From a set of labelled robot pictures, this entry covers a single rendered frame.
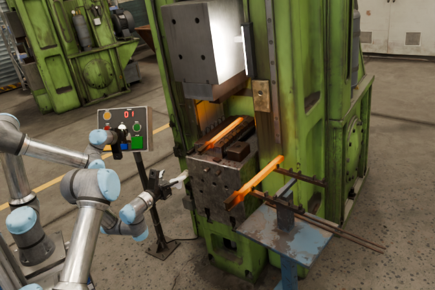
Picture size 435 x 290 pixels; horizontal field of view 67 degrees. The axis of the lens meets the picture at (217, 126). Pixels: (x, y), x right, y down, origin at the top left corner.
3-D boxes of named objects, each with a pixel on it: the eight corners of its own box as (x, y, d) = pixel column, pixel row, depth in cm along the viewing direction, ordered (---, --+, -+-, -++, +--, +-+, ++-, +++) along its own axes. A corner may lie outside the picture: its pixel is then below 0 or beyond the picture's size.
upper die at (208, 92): (213, 101, 174) (211, 84, 170) (184, 98, 185) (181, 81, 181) (252, 76, 204) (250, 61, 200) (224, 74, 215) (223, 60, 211)
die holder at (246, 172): (247, 232, 195) (239, 169, 176) (197, 214, 216) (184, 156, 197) (285, 181, 235) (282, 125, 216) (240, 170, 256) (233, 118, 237)
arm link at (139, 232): (131, 230, 159) (125, 211, 154) (152, 230, 156) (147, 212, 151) (123, 241, 152) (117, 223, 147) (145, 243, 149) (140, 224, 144)
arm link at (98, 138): (84, 140, 159) (92, 125, 158) (96, 141, 170) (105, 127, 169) (96, 149, 157) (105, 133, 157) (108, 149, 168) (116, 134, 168)
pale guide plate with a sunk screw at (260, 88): (269, 112, 171) (267, 81, 164) (254, 111, 176) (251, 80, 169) (271, 111, 173) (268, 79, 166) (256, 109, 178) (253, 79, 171)
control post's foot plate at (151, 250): (164, 262, 244) (161, 253, 241) (143, 252, 257) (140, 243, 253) (182, 243, 260) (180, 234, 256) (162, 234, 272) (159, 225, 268)
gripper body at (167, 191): (162, 189, 167) (145, 204, 158) (158, 175, 163) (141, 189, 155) (173, 193, 163) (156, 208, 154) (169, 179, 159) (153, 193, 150)
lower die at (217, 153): (222, 158, 189) (220, 145, 185) (195, 152, 200) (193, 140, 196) (257, 127, 219) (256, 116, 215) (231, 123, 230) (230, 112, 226)
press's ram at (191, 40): (233, 86, 162) (222, 0, 145) (175, 81, 184) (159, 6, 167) (270, 61, 192) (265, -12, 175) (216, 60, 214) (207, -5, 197)
